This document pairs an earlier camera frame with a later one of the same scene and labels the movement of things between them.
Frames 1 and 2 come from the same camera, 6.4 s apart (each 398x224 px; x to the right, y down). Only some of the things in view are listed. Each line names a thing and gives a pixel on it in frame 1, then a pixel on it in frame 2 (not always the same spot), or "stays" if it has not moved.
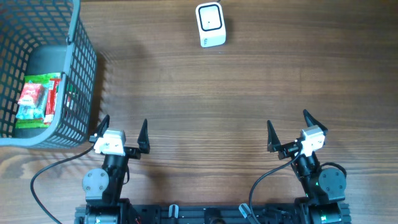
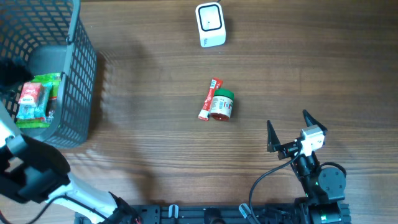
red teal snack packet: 33,101 stays
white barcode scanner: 211,24 stays
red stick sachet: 51,101 -> 204,112
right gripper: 289,148 stays
